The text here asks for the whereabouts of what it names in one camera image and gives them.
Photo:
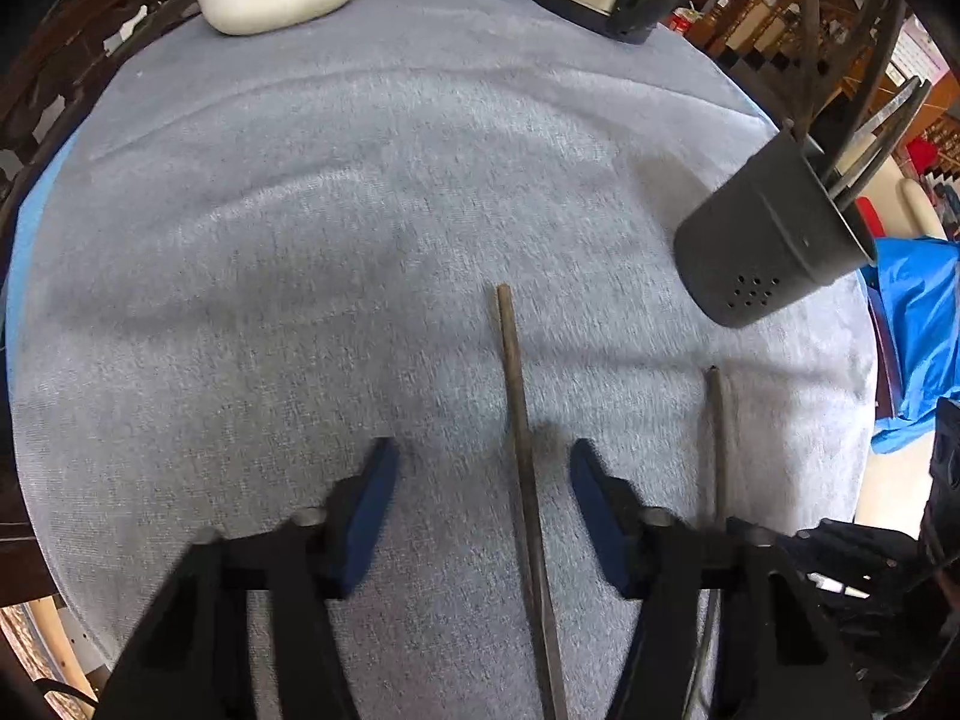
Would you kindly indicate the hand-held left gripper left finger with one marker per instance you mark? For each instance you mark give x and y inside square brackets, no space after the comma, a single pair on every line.
[371,517]

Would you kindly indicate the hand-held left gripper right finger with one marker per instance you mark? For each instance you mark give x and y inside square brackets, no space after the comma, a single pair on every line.
[600,517]

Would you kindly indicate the dark chopstick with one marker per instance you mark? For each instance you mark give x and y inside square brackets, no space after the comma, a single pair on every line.
[806,37]
[718,450]
[517,405]
[885,116]
[896,139]

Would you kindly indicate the grey perforated utensil holder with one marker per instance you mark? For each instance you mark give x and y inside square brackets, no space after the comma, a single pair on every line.
[765,240]

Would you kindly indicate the utensils in holder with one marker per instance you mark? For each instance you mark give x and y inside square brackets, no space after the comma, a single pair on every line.
[870,60]

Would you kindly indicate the grey towel cloth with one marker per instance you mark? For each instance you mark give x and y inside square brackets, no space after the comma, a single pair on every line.
[337,240]

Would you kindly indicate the blue plastic sheet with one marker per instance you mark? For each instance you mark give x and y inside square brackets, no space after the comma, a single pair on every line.
[919,330]

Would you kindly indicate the blue table cover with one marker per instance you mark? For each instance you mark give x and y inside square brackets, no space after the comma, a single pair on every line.
[45,195]

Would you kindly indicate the wooden stair railing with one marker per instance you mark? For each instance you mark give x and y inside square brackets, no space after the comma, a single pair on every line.
[750,7]

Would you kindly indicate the dark carved wooden chair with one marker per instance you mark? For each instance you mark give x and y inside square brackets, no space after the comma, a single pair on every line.
[45,67]

